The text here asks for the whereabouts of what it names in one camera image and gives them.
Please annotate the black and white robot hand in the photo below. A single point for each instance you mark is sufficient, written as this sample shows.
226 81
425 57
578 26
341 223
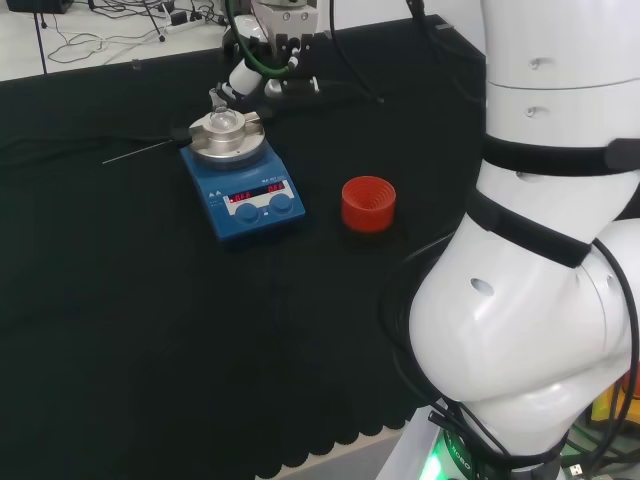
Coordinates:
295 45

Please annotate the heater with blue base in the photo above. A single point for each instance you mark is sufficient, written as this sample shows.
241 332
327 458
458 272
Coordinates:
250 220

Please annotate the white power strip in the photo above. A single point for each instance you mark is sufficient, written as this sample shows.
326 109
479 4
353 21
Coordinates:
186 24

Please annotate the black tripod leg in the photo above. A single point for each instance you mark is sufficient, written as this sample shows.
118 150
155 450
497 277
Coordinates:
156 24

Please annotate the thin metal rod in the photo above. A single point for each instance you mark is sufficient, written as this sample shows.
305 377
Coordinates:
135 153

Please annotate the dark thin pole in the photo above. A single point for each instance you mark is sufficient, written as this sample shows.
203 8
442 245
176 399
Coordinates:
41 45

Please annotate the black box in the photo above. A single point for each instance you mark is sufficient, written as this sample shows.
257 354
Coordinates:
40 5

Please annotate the black bench cloth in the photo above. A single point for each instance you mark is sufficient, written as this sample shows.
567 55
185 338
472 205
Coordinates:
150 325

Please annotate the yellow stop button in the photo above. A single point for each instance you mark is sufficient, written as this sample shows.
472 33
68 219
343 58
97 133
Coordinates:
611 405

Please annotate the silver usb plug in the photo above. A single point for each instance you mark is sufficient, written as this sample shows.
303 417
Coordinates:
577 470

